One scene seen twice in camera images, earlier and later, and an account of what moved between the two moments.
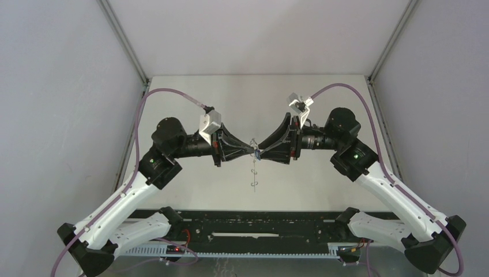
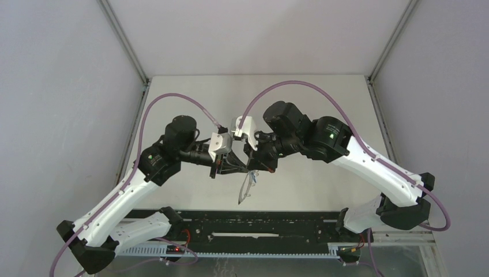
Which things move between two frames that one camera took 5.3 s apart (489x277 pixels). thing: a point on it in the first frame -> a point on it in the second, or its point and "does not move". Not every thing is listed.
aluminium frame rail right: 370,77 does not move
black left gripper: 223,137 -> 228,163
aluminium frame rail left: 124,37 does not move
